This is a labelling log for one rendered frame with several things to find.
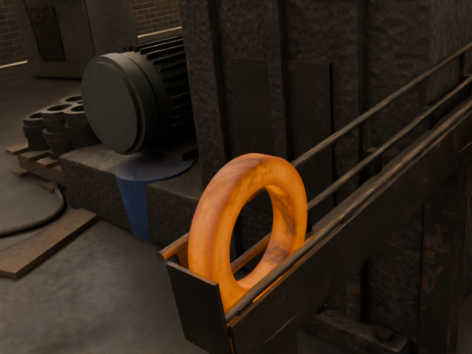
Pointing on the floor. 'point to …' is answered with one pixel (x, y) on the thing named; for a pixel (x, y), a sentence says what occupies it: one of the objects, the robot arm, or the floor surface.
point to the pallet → (53, 140)
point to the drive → (138, 135)
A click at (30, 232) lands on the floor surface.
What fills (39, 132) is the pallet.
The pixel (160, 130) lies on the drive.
